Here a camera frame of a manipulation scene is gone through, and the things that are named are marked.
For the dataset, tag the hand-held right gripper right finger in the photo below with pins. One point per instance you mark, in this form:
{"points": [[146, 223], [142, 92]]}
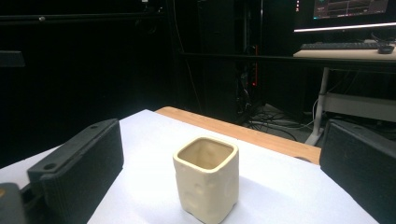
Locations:
{"points": [[358, 161]]}

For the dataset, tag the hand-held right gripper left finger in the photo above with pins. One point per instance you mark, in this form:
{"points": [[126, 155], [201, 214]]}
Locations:
{"points": [[77, 168]]}

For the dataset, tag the cream square ceramic cup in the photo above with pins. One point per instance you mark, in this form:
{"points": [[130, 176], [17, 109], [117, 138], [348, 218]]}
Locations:
{"points": [[207, 186]]}

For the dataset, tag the white-legged office desk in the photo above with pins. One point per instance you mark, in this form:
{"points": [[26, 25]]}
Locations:
{"points": [[342, 81]]}

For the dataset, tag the white table cover sheet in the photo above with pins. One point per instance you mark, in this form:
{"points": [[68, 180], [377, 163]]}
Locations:
{"points": [[264, 186]]}

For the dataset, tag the black computer mouse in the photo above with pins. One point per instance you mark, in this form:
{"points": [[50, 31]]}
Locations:
{"points": [[386, 49]]}

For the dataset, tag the black keyboard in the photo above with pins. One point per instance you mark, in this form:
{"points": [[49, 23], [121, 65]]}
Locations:
{"points": [[339, 46]]}

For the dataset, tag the computer monitor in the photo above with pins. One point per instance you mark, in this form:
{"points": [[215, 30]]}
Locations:
{"points": [[345, 14]]}

